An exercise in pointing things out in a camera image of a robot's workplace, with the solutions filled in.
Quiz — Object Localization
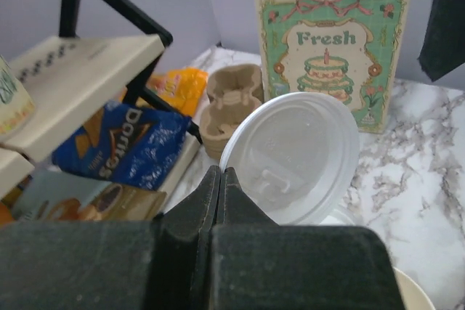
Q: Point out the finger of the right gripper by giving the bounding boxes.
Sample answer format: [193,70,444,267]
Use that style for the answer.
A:
[418,0,464,82]

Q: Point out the white plastic cup lid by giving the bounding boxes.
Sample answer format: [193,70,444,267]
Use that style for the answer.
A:
[219,92,360,225]

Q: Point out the green Fresh paper bag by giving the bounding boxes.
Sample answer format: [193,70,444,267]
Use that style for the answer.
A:
[255,0,409,134]

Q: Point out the stack of white plastic lids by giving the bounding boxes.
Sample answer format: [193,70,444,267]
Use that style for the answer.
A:
[320,205,363,226]

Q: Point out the blue Doritos bag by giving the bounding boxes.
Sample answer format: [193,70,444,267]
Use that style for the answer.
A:
[52,101,191,190]

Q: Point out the orange yellow snack bag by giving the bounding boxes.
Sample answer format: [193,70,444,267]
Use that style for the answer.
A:
[146,68,208,117]

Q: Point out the brown chips bag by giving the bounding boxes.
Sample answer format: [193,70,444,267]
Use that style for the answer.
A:
[12,170,167,221]

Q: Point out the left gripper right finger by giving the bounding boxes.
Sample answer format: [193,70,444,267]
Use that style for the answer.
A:
[217,167,276,226]

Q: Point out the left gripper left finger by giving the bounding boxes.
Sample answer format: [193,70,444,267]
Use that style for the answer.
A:
[152,164,222,245]

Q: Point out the single green paper cup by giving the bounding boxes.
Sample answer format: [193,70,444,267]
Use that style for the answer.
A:
[393,267,436,310]

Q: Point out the cardboard cup carrier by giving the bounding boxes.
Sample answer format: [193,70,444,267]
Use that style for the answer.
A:
[199,64,264,160]

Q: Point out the beige three-tier shelf rack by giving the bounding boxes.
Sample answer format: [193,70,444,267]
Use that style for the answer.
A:
[0,0,204,209]

